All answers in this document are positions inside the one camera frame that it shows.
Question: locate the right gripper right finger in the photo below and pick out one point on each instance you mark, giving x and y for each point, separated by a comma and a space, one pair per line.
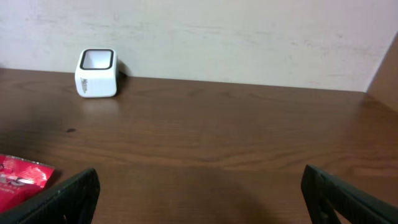
326, 195

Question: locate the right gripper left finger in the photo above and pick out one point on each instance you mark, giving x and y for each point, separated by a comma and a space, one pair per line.
72, 201

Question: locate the red snack bag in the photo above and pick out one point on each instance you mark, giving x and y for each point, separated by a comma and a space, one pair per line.
21, 179

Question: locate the white barcode scanner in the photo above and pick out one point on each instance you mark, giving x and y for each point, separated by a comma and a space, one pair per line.
96, 73

